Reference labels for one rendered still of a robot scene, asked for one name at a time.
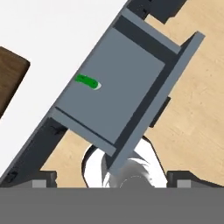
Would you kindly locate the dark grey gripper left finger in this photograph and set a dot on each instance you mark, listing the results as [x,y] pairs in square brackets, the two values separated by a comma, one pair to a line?
[43,178]

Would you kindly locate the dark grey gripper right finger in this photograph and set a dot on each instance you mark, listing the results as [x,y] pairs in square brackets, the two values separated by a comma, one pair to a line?
[180,178]

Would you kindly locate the brown wooden cutting board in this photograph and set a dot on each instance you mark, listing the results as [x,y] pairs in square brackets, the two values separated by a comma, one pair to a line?
[10,78]

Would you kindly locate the grey open drawer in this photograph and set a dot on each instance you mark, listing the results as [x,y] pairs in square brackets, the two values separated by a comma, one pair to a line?
[122,87]

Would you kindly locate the dark grey cupboard front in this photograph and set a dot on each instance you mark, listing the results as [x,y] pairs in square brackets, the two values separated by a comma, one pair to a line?
[157,8]
[35,151]

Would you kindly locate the white and black round object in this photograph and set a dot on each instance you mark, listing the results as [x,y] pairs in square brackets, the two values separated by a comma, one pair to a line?
[140,166]

